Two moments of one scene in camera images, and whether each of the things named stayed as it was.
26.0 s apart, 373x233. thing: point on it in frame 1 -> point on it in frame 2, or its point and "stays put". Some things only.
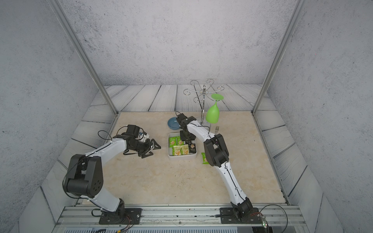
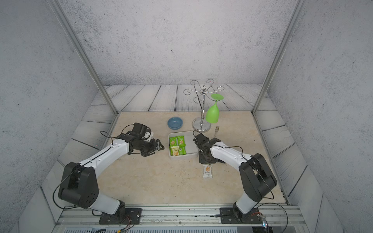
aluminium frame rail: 273,218 stays put
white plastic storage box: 179,150 stays put
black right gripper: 182,138 -> 201,160
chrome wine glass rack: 195,89 stays put
